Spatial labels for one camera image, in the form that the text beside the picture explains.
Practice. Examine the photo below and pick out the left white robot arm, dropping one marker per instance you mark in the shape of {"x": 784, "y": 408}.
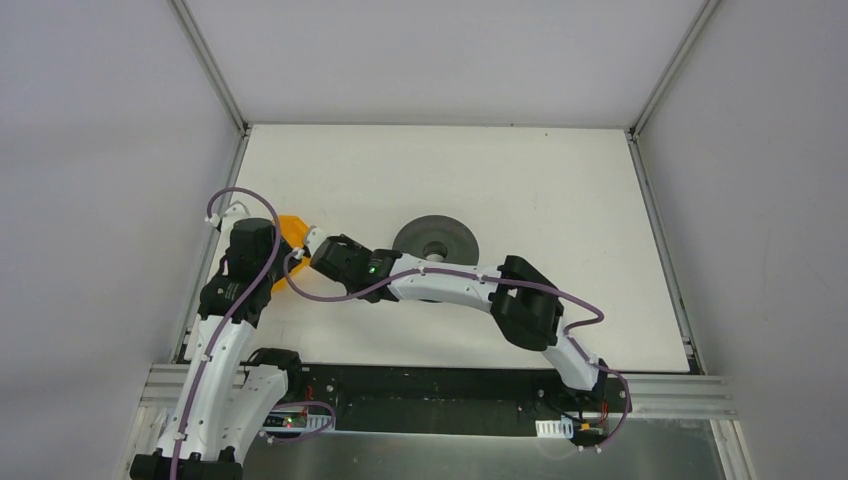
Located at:
{"x": 214, "y": 422}

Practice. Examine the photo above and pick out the yellow plastic bin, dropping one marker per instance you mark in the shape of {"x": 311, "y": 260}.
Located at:
{"x": 293, "y": 231}

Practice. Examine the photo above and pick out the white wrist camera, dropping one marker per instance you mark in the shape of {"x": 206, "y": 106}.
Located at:
{"x": 224, "y": 221}
{"x": 311, "y": 241}

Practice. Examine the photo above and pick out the right white cable duct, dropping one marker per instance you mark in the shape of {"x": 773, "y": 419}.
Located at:
{"x": 562, "y": 428}

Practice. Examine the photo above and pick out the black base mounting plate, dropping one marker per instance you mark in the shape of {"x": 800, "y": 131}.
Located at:
{"x": 448, "y": 401}

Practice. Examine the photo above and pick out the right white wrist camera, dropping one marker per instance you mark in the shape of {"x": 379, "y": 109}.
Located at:
{"x": 311, "y": 241}

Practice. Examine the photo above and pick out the left white cable duct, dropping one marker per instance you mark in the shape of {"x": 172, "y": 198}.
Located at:
{"x": 297, "y": 422}

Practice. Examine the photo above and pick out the white cable duct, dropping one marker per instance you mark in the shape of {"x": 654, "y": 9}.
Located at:
{"x": 562, "y": 428}
{"x": 297, "y": 422}

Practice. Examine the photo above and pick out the black perforated cable spool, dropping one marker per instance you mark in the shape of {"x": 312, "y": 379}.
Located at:
{"x": 442, "y": 242}

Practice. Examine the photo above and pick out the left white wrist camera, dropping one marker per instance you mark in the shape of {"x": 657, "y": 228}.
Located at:
{"x": 224, "y": 221}

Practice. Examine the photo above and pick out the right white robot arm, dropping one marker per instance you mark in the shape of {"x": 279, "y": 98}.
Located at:
{"x": 526, "y": 307}

